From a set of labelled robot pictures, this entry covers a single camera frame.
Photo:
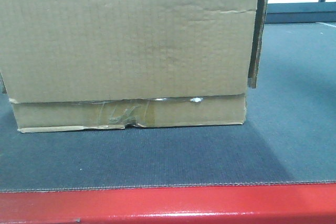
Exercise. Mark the brown cardboard carton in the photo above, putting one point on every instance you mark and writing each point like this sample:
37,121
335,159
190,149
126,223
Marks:
71,65

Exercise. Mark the grey conveyor belt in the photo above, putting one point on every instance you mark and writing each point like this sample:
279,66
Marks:
288,137

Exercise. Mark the red conveyor frame edge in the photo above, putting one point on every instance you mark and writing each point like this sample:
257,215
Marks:
306,203

